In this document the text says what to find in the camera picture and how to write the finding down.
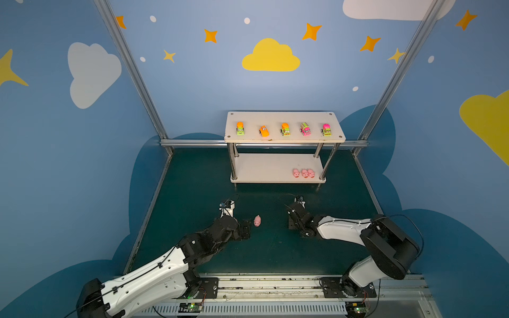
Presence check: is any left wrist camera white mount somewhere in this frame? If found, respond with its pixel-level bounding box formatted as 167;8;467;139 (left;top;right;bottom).
219;199;235;217

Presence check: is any white two-tier shelf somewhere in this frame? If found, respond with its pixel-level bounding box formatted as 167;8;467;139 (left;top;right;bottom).
224;111;346;185

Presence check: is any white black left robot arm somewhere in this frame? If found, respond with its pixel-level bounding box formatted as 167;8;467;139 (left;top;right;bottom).
76;215;253;317

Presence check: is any aluminium cage frame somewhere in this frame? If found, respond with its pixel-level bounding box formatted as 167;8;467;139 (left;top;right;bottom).
93;0;446;275

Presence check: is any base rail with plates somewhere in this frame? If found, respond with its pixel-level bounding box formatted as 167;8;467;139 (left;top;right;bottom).
134;274;441;317

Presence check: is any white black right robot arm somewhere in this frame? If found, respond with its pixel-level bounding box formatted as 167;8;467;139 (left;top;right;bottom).
287;199;424;298

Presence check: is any orange yellow toy car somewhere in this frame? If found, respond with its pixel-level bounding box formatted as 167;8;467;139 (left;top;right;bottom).
259;126;270;138

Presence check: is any pink drum green toy truck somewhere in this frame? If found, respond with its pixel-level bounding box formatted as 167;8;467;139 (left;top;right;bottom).
322;123;332;136

